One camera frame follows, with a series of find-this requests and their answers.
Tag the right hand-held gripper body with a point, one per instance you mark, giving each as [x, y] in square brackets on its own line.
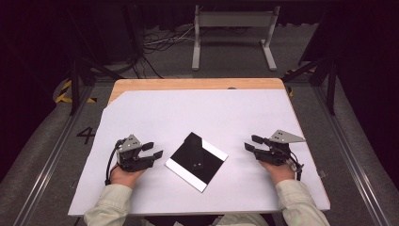
[276, 155]

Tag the person's left hand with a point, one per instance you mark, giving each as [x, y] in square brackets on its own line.
[124, 177]

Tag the black metal stand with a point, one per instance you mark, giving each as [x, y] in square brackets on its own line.
[331, 88]
[74, 88]

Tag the black plate with silver stripes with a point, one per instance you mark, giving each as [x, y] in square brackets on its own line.
[193, 157]

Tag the white metal stand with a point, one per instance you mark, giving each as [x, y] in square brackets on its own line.
[233, 19]

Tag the person's torso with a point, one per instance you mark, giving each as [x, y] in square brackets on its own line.
[241, 220]

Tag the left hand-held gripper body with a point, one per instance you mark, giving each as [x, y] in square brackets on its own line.
[131, 161]

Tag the aluminium floor rail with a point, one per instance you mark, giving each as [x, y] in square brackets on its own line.
[351, 157]
[47, 169]

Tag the wooden table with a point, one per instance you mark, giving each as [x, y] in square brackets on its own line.
[194, 84]

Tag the person's right hand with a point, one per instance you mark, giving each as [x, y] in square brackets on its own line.
[280, 172]

